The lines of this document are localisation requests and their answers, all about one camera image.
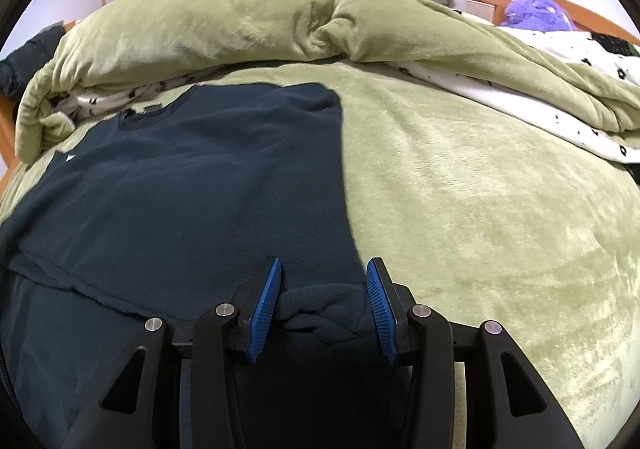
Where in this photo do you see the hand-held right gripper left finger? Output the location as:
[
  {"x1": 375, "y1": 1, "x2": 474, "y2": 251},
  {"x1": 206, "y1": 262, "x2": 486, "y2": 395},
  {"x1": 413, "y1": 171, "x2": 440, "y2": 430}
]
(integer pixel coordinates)
[{"x1": 60, "y1": 256, "x2": 283, "y2": 449}]

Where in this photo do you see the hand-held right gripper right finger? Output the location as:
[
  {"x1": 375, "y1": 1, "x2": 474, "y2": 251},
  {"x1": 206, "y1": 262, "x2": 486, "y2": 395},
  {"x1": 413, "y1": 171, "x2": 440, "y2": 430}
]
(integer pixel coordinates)
[{"x1": 366, "y1": 257, "x2": 586, "y2": 449}]

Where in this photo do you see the black sweatshirt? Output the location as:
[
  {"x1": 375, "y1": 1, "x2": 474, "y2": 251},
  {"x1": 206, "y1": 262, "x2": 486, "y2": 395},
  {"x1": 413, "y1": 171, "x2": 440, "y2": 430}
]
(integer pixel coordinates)
[{"x1": 0, "y1": 82, "x2": 396, "y2": 449}]

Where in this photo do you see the green quilt with floral lining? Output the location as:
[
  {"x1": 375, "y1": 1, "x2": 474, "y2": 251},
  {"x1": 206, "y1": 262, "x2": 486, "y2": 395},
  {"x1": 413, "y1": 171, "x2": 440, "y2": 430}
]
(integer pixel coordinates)
[{"x1": 15, "y1": 0, "x2": 640, "y2": 165}]

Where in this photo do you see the purple plush toy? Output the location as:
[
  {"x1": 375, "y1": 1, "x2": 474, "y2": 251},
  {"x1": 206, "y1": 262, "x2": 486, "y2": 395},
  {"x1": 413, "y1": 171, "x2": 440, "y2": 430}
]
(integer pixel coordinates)
[{"x1": 500, "y1": 0, "x2": 576, "y2": 32}]

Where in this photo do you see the black jacket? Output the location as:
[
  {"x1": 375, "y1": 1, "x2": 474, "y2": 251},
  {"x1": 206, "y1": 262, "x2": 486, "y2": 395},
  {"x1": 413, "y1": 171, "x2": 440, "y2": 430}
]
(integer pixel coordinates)
[{"x1": 0, "y1": 26, "x2": 68, "y2": 97}]

